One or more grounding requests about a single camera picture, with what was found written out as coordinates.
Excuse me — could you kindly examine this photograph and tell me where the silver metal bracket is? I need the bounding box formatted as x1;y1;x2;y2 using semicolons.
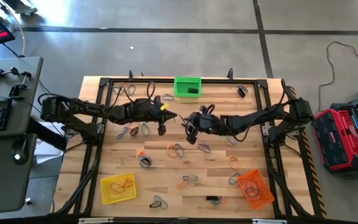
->
78;217;114;224
252;218;288;224

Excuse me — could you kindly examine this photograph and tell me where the black yellow hazard tape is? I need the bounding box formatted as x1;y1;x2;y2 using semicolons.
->
300;130;328;218

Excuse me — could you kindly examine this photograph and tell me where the person's shoe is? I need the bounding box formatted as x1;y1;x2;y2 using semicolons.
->
0;0;39;16

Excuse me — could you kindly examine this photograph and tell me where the black aluminium table frame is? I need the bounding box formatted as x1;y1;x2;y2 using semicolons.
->
50;68;323;218

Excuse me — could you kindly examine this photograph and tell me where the orange plastic basket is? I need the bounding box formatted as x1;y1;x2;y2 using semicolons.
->
236;169;275;210

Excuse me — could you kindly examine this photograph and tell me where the green plastic basket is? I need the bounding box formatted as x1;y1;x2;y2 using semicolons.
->
173;76;203;98

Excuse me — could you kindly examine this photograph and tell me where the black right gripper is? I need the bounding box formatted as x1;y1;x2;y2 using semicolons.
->
183;104;223;146

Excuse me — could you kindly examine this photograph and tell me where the black floor cable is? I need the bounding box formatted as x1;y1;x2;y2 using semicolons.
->
317;40;358;113

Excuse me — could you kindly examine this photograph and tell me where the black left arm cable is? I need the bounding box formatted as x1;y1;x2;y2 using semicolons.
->
146;80;157;101

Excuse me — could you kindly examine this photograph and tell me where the black computer mouse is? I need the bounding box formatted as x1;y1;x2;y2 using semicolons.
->
11;136;30;166

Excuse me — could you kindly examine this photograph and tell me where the red and black tool case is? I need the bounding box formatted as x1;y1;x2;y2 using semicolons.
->
311;102;358;174

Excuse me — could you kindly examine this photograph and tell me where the grey desk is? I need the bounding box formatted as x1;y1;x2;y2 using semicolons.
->
0;56;44;215

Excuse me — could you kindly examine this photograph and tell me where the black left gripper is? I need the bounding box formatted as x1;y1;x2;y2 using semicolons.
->
128;95;178;137

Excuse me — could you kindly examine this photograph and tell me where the yellow plastic basket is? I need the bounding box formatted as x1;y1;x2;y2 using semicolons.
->
100;172;137;205

